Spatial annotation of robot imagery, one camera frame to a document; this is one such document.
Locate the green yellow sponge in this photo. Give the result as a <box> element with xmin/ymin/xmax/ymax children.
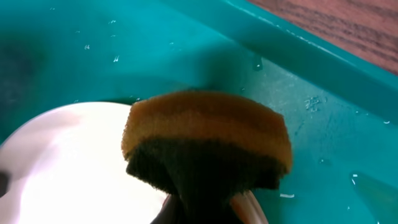
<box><xmin>121</xmin><ymin>91</ymin><xmax>293</xmax><ymax>223</ymax></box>

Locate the white plate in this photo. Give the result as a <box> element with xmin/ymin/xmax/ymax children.
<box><xmin>1</xmin><ymin>102</ymin><xmax>166</xmax><ymax>224</ymax></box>

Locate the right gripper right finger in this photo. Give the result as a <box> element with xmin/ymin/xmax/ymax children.
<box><xmin>229</xmin><ymin>190</ymin><xmax>269</xmax><ymax>224</ymax></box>

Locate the teal plastic tray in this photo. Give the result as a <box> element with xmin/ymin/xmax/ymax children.
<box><xmin>1</xmin><ymin>0</ymin><xmax>397</xmax><ymax>223</ymax></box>

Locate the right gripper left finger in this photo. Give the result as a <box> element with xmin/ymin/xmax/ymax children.
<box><xmin>150</xmin><ymin>195</ymin><xmax>180</xmax><ymax>224</ymax></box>

